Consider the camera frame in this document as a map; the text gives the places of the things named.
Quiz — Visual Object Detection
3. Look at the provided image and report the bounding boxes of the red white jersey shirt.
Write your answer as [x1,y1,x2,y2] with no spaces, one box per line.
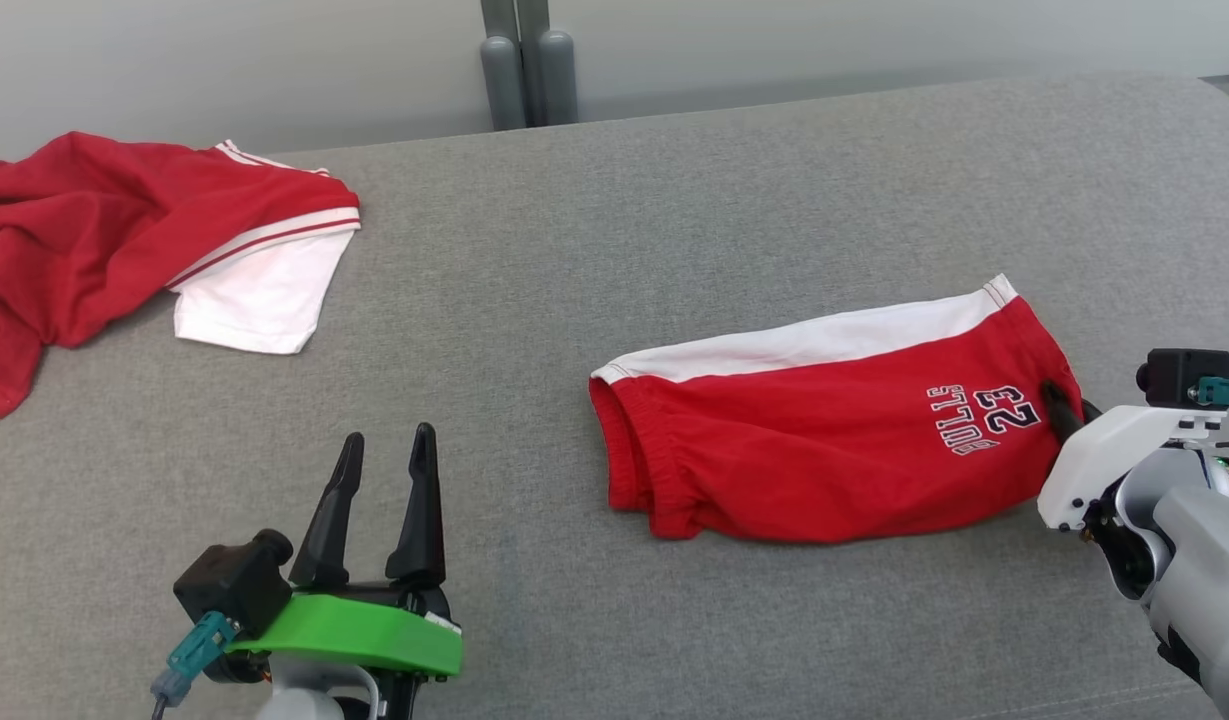
[0,132,362,419]

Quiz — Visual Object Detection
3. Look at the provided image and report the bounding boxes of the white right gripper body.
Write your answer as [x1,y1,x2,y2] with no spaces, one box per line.
[1037,405,1225,531]

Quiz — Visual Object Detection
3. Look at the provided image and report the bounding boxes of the red white basketball shorts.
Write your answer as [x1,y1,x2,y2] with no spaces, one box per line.
[589,275,1085,544]

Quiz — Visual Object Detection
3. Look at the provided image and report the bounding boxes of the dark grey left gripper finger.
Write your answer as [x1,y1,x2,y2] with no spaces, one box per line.
[386,422,447,588]
[289,432,365,589]

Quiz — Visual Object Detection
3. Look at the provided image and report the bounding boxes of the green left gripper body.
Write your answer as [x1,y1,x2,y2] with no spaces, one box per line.
[226,582,463,720]

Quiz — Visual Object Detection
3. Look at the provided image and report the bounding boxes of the grey metal frame post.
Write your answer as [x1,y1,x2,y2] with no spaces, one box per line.
[479,0,580,132]

